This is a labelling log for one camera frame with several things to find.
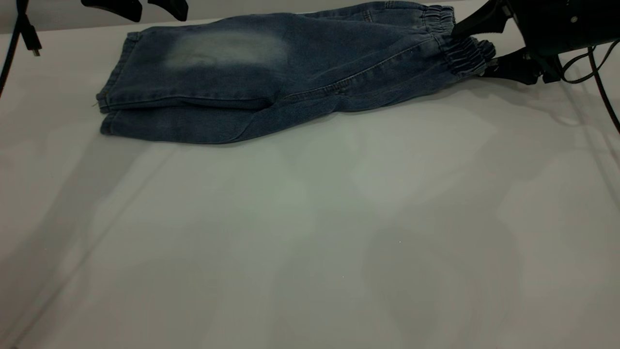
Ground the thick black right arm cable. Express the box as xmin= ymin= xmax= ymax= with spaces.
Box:
xmin=588 ymin=48 xmax=620 ymax=134

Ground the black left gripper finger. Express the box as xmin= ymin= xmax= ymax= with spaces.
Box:
xmin=148 ymin=0 xmax=189 ymax=22
xmin=81 ymin=0 xmax=143 ymax=23

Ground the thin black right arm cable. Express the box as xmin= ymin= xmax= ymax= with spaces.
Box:
xmin=561 ymin=40 xmax=620 ymax=84

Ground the blue denim shorts basketball print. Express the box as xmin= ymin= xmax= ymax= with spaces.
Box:
xmin=96 ymin=1 xmax=497 ymax=145

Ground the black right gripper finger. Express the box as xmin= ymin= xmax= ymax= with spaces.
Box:
xmin=450 ymin=0 xmax=514 ymax=39
xmin=480 ymin=48 xmax=546 ymax=86

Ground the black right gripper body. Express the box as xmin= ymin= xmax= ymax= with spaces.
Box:
xmin=504 ymin=0 xmax=620 ymax=84

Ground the black left camera cable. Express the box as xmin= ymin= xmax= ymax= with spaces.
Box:
xmin=0 ymin=0 xmax=43 ymax=97

